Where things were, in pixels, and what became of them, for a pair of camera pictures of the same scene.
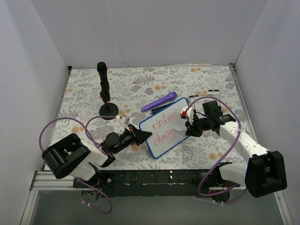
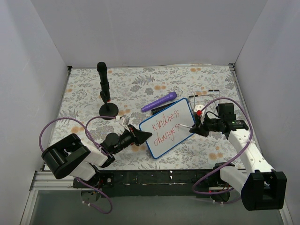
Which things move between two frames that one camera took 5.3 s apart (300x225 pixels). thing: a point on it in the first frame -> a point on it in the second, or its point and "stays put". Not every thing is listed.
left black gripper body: x=135 y=135 stays put
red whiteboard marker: x=181 y=130 -> x=183 y=125
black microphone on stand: x=107 y=109 stays put
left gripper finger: x=141 y=136 stays put
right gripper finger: x=187 y=124 -> x=196 y=130
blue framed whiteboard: x=163 y=125 stays put
